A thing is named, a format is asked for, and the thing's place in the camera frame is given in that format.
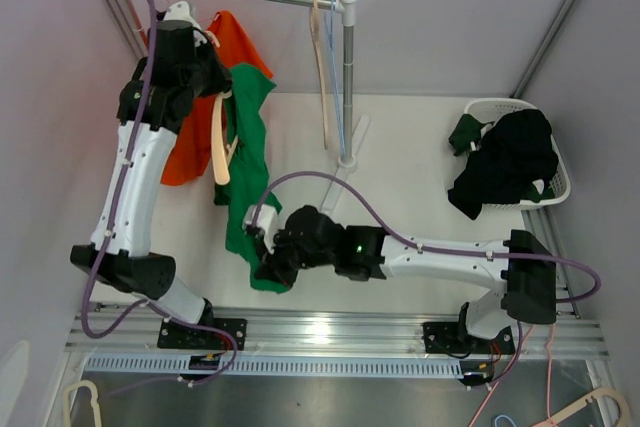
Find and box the beige wooden hanger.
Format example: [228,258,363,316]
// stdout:
[204,31,241,186]
[309,0,329,150]

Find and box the beige hanger on floor right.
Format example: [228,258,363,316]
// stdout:
[534,387,631,427]

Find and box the bright green t shirt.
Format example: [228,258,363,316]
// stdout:
[214,63,289,294]

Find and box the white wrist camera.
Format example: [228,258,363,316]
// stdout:
[157,1,201,33]
[243,204,278,254]

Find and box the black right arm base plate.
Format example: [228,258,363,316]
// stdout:
[422,321,516,360]

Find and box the black t shirt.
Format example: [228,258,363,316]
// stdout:
[446,109,560,222]

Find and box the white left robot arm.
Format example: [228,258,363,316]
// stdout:
[70,20,231,348]

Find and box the orange tank top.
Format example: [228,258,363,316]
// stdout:
[161,10,273,186]

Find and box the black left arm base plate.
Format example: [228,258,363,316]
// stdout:
[157,318,248,351]

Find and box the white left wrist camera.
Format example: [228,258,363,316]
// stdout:
[157,1,201,33]

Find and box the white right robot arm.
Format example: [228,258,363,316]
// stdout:
[243,205,556,352]

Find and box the beige hanger on floor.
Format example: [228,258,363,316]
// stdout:
[60,380,104,427]
[534,387,631,427]

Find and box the light blue wire hanger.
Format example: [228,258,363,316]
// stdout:
[323,0,346,157]

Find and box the white metal clothes rack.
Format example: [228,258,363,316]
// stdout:
[99,0,374,213]

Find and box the green and white t shirt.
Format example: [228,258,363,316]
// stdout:
[447,113,554,203]

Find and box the blue hanger on floor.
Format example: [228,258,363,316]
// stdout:
[492,414,517,427]

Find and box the white slotted cable duct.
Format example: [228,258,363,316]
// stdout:
[85,353,489,380]

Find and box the aluminium mounting rail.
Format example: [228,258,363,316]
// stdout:
[64,303,610,360]

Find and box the pink hanger on floor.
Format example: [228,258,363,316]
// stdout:
[467,324,559,427]

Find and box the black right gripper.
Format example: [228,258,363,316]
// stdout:
[256,225,336,289]

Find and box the beige hanger on floor left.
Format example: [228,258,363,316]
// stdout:
[60,380,104,427]

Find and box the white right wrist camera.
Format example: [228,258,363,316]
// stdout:
[243,204,278,254]

